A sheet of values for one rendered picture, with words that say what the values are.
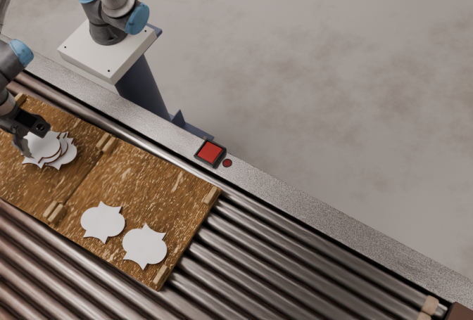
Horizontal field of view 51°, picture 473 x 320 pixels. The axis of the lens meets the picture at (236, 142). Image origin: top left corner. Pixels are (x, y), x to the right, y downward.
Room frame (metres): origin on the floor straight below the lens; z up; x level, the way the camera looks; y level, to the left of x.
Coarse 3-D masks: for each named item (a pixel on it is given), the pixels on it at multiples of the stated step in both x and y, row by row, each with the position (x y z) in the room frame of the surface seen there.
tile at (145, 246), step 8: (128, 232) 0.59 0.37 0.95; (136, 232) 0.59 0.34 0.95; (144, 232) 0.58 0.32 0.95; (152, 232) 0.57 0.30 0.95; (128, 240) 0.57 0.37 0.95; (136, 240) 0.56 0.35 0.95; (144, 240) 0.56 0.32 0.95; (152, 240) 0.55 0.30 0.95; (160, 240) 0.55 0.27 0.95; (128, 248) 0.54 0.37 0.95; (136, 248) 0.54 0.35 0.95; (144, 248) 0.53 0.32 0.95; (152, 248) 0.53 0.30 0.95; (160, 248) 0.52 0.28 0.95; (128, 256) 0.52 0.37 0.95; (136, 256) 0.51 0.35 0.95; (144, 256) 0.51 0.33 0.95; (152, 256) 0.50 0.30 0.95; (160, 256) 0.50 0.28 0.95; (144, 264) 0.48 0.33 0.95; (152, 264) 0.48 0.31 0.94
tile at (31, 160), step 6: (60, 150) 0.91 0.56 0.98; (24, 156) 0.91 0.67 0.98; (54, 156) 0.89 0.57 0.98; (60, 156) 0.89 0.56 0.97; (24, 162) 0.89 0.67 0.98; (30, 162) 0.89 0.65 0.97; (36, 162) 0.88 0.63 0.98; (42, 162) 0.88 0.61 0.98; (48, 162) 0.87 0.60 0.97; (42, 168) 0.86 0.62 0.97
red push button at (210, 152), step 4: (208, 144) 0.84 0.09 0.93; (212, 144) 0.83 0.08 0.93; (204, 148) 0.82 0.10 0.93; (208, 148) 0.82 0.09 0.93; (212, 148) 0.82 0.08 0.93; (216, 148) 0.81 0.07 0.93; (220, 148) 0.81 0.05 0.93; (200, 152) 0.81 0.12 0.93; (204, 152) 0.81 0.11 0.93; (208, 152) 0.81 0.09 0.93; (212, 152) 0.80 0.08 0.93; (216, 152) 0.80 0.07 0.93; (220, 152) 0.80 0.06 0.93; (200, 156) 0.80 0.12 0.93; (204, 156) 0.80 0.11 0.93; (208, 156) 0.79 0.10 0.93; (212, 156) 0.79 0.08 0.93; (216, 156) 0.79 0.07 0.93; (208, 160) 0.78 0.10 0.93; (212, 160) 0.77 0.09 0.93
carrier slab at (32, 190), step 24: (48, 120) 1.07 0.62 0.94; (72, 120) 1.04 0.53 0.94; (0, 144) 1.01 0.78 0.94; (0, 168) 0.92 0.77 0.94; (24, 168) 0.90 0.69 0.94; (48, 168) 0.88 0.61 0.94; (72, 168) 0.86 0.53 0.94; (0, 192) 0.83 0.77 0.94; (24, 192) 0.81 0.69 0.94; (48, 192) 0.79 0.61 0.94; (72, 192) 0.77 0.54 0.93
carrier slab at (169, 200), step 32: (128, 160) 0.84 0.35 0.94; (160, 160) 0.81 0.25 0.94; (96, 192) 0.75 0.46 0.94; (128, 192) 0.73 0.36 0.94; (160, 192) 0.70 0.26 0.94; (192, 192) 0.68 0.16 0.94; (64, 224) 0.67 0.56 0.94; (128, 224) 0.62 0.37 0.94; (160, 224) 0.60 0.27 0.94; (192, 224) 0.57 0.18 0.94
